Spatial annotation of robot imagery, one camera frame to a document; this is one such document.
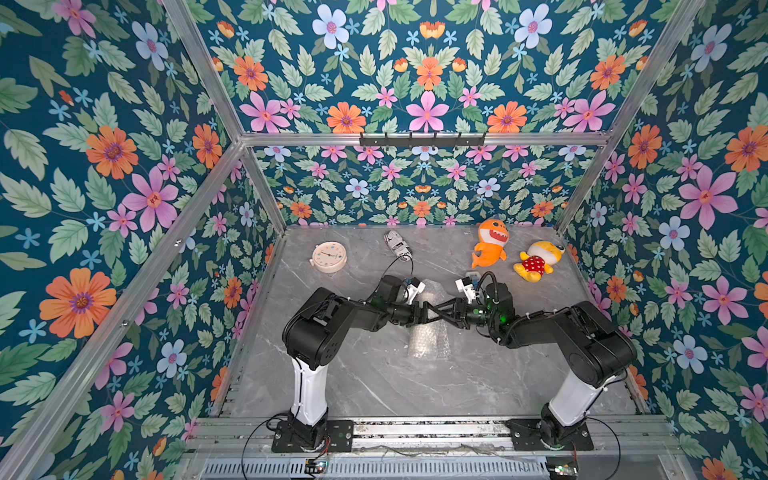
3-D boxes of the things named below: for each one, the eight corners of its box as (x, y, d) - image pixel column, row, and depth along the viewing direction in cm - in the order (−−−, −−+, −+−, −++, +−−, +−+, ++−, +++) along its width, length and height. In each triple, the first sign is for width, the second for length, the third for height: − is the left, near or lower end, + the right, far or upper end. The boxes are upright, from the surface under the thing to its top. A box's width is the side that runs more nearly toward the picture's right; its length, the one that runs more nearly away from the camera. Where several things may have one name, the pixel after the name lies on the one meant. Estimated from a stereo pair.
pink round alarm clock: (310, 272, 108) (307, 267, 106) (316, 246, 116) (314, 241, 114) (345, 272, 108) (343, 267, 106) (349, 246, 116) (347, 241, 114)
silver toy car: (402, 263, 111) (402, 257, 108) (384, 239, 118) (383, 233, 116) (413, 257, 112) (414, 251, 110) (395, 234, 120) (394, 228, 117)
